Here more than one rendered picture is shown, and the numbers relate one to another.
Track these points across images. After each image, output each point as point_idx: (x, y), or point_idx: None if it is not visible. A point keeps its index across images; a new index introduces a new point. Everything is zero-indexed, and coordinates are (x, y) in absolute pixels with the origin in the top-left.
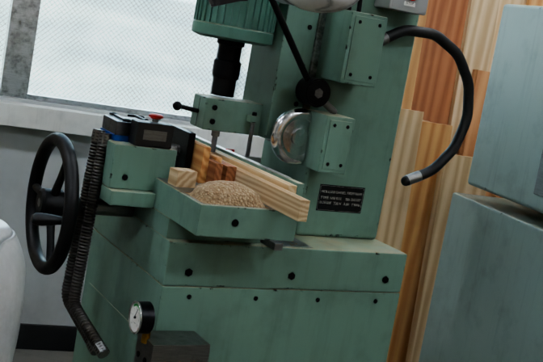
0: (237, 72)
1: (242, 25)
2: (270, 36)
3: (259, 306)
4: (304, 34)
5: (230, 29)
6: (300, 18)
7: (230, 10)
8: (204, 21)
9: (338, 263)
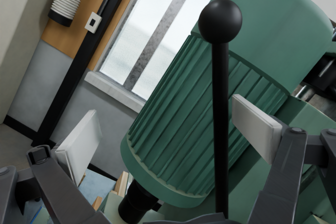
0: (150, 205)
1: (165, 178)
2: (202, 199)
3: None
4: (249, 211)
5: (147, 176)
6: (253, 193)
7: (159, 150)
8: (129, 140)
9: None
